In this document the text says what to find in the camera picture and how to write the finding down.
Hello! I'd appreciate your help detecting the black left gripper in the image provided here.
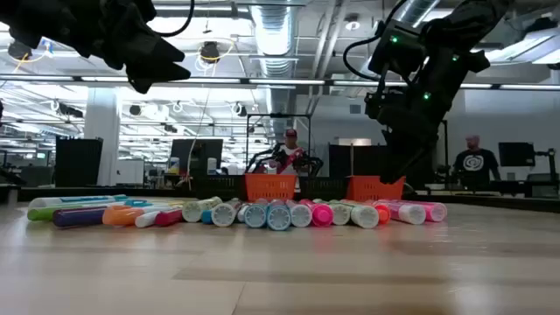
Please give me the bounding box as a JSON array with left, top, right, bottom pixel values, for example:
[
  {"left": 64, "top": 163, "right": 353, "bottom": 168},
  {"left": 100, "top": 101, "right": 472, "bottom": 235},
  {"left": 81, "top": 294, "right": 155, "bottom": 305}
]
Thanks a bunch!
[{"left": 65, "top": 0, "right": 192, "bottom": 95}]

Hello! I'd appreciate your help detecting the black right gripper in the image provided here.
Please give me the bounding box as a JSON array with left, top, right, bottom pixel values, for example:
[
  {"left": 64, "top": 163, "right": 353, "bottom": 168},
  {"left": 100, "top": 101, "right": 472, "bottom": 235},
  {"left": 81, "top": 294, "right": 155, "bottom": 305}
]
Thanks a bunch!
[{"left": 365, "top": 89, "right": 452, "bottom": 184}]

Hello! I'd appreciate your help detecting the orange highlighter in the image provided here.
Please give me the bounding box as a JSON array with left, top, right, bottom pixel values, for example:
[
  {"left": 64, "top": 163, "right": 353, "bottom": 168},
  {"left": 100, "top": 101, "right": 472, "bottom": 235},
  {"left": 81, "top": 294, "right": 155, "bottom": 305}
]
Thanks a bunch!
[{"left": 340, "top": 199, "right": 392, "bottom": 226}]

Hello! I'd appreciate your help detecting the pink highlighter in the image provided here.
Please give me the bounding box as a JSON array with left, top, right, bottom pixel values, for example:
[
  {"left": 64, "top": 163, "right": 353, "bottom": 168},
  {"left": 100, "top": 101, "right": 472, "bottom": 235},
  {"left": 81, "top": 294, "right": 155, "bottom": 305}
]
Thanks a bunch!
[
  {"left": 298, "top": 199, "right": 335, "bottom": 228},
  {"left": 404, "top": 199, "right": 449, "bottom": 223}
]

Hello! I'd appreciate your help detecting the green capped white marker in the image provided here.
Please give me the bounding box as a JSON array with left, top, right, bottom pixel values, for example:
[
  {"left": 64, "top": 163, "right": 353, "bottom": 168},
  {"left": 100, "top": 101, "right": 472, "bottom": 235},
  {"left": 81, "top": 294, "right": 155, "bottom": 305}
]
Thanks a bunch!
[{"left": 312, "top": 199, "right": 354, "bottom": 227}]

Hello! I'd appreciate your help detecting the blue highlighter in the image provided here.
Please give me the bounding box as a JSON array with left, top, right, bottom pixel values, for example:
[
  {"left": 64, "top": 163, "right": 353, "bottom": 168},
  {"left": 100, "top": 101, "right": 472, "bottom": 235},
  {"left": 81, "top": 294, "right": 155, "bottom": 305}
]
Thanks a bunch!
[
  {"left": 266, "top": 199, "right": 292, "bottom": 232},
  {"left": 243, "top": 198, "right": 270, "bottom": 229}
]

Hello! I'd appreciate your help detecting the yellow-green highlighter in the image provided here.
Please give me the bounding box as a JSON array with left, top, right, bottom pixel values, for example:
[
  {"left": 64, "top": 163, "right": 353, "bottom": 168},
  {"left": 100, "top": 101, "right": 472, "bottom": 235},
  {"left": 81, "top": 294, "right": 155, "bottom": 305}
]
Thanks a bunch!
[{"left": 181, "top": 196, "right": 224, "bottom": 224}]

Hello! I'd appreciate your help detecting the green thin marker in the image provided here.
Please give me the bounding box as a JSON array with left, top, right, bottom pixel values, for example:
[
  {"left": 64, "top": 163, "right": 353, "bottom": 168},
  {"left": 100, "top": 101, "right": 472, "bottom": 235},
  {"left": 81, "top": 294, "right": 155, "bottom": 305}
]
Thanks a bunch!
[{"left": 26, "top": 204, "right": 116, "bottom": 222}]

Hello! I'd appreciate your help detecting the orange plastic mesh basket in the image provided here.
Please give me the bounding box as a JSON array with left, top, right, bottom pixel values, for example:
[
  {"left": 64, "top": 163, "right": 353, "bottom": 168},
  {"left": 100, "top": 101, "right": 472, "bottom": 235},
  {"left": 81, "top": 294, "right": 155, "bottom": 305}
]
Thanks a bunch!
[
  {"left": 345, "top": 175, "right": 407, "bottom": 202},
  {"left": 243, "top": 173, "right": 298, "bottom": 202}
]

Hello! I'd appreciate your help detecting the black partition panel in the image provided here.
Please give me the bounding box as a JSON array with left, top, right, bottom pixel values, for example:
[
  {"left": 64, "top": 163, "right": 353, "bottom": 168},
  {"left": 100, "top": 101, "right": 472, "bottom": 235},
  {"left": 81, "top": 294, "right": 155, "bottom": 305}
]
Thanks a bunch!
[{"left": 327, "top": 143, "right": 386, "bottom": 179}]

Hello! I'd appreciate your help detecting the person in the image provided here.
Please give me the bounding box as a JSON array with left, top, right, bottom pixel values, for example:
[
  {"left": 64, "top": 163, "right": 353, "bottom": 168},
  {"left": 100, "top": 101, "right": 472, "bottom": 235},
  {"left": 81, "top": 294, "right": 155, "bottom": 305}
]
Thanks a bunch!
[
  {"left": 450, "top": 134, "right": 502, "bottom": 185},
  {"left": 269, "top": 128, "right": 307, "bottom": 176}
]

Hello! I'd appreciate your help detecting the black plastic mesh basket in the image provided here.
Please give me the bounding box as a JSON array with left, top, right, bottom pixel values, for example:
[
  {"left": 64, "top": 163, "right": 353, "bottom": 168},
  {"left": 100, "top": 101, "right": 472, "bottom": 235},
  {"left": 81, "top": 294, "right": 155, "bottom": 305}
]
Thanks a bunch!
[
  {"left": 298, "top": 176, "right": 351, "bottom": 201},
  {"left": 194, "top": 174, "right": 246, "bottom": 201}
]

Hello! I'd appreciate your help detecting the white square column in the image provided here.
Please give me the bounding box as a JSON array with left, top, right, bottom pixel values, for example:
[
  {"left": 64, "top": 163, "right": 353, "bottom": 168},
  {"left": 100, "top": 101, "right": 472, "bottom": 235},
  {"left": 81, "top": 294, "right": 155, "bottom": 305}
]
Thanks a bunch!
[{"left": 83, "top": 87, "right": 123, "bottom": 187}]

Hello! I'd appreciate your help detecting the black monitor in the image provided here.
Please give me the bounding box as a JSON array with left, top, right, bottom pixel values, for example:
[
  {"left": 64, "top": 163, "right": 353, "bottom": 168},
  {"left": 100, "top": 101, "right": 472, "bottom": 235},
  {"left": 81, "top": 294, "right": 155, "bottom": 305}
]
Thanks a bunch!
[
  {"left": 170, "top": 138, "right": 225, "bottom": 176},
  {"left": 498, "top": 142, "right": 536, "bottom": 168}
]

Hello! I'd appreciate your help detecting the long ceiling light strip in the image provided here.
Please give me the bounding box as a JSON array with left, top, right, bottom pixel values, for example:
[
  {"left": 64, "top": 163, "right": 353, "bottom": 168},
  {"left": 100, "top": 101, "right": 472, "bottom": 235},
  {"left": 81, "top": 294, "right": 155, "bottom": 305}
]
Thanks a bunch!
[{"left": 0, "top": 74, "right": 560, "bottom": 91}]

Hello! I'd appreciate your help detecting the orange thin marker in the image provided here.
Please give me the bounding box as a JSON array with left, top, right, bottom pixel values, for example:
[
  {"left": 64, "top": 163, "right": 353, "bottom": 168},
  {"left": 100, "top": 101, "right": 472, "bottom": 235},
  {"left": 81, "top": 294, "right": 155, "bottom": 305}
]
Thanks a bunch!
[{"left": 101, "top": 204, "right": 170, "bottom": 228}]

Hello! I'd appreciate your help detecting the white ceiling light panel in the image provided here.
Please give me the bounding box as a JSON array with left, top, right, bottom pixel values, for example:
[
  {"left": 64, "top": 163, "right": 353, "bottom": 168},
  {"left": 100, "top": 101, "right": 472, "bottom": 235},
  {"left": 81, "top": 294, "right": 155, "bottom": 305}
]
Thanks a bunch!
[{"left": 485, "top": 25, "right": 560, "bottom": 67}]

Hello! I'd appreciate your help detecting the black ceiling camera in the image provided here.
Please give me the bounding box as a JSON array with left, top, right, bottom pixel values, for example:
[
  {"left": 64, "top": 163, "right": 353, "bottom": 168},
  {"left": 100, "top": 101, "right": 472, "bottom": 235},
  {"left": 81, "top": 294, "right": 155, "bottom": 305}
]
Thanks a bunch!
[
  {"left": 7, "top": 39, "right": 32, "bottom": 60},
  {"left": 199, "top": 40, "right": 221, "bottom": 65}
]

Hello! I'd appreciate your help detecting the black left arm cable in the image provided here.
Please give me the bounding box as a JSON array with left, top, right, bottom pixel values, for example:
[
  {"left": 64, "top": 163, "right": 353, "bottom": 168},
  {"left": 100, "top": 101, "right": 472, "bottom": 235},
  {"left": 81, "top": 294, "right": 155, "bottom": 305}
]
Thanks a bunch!
[{"left": 157, "top": 0, "right": 196, "bottom": 38}]

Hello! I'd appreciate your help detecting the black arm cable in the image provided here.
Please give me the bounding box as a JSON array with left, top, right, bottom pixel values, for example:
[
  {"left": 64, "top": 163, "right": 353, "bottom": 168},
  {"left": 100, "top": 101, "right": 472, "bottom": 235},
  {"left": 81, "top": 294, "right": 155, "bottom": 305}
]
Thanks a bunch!
[
  {"left": 157, "top": 0, "right": 196, "bottom": 38},
  {"left": 342, "top": 0, "right": 410, "bottom": 84}
]

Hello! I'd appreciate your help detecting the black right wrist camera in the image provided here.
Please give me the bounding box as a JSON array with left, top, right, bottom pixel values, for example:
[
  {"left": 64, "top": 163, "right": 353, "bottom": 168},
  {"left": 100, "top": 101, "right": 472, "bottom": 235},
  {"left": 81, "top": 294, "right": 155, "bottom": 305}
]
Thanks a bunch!
[{"left": 367, "top": 19, "right": 428, "bottom": 80}]

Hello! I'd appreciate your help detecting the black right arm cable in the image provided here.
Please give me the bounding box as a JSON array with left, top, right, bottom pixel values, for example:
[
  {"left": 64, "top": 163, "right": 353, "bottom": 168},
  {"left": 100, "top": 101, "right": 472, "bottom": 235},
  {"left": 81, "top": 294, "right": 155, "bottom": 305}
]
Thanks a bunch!
[{"left": 342, "top": 0, "right": 410, "bottom": 84}]

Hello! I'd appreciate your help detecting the silver round air duct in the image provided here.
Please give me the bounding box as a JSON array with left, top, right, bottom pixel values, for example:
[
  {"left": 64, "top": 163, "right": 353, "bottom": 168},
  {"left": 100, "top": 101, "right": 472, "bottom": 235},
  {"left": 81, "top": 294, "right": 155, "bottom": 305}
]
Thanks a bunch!
[
  {"left": 391, "top": 0, "right": 443, "bottom": 34},
  {"left": 249, "top": 0, "right": 299, "bottom": 141}
]

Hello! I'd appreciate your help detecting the black metal frame stand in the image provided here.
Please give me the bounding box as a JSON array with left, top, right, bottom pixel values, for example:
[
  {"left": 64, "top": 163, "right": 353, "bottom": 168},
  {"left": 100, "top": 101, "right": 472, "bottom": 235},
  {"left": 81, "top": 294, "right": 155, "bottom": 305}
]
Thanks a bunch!
[{"left": 246, "top": 112, "right": 312, "bottom": 176}]

